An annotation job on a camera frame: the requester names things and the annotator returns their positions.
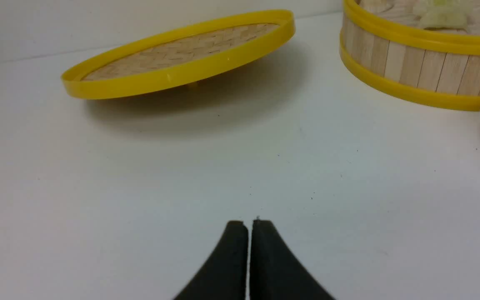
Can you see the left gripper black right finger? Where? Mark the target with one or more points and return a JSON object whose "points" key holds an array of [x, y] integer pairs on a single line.
{"points": [[275, 272]]}

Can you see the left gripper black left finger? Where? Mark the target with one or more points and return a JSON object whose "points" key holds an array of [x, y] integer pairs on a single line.
{"points": [[223, 275]]}

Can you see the green dumpling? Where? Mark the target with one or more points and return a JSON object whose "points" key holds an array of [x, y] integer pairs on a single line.
{"points": [[442, 14]]}

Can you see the yellow-rimmed bamboo steamer lid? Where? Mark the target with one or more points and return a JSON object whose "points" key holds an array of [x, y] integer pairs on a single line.
{"points": [[180, 57]]}

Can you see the yellow-rimmed bamboo steamer basket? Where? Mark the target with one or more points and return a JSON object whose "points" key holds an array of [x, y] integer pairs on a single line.
{"points": [[391, 52]]}

